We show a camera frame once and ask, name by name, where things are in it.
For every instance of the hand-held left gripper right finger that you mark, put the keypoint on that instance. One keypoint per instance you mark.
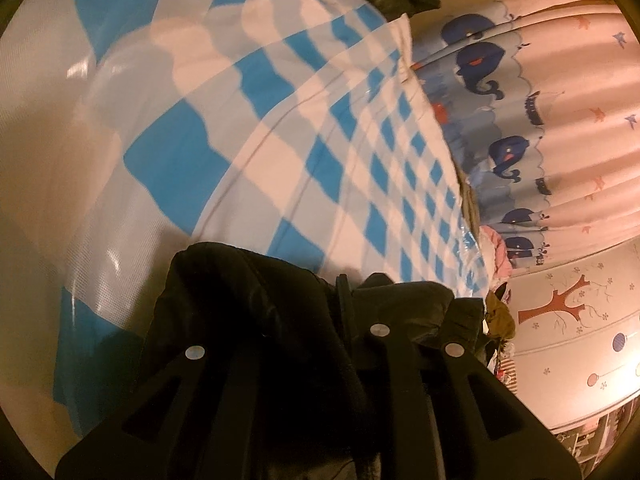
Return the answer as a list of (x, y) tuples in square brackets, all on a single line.
[(345, 305)]

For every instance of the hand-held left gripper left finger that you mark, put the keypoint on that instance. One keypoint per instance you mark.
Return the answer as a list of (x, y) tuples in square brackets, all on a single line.
[(197, 375)]

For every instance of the black jacket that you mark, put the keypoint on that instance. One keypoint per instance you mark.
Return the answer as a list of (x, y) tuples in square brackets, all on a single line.
[(240, 300)]

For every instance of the olive brown garment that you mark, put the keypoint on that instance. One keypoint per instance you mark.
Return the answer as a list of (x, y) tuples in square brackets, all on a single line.
[(500, 315)]

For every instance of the pink cloth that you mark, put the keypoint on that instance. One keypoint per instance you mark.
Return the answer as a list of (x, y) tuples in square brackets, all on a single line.
[(497, 250)]

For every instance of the red cloth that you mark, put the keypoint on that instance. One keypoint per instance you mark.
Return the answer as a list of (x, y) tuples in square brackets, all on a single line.
[(506, 366)]

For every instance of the blue white checked bed sheet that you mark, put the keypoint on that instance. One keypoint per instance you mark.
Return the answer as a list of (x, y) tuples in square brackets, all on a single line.
[(300, 110)]

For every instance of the cluttered shelf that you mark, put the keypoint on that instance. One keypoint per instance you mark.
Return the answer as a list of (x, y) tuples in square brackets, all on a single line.
[(590, 440)]

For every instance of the whale print curtain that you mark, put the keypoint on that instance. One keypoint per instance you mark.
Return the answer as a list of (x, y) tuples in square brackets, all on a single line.
[(575, 110)]

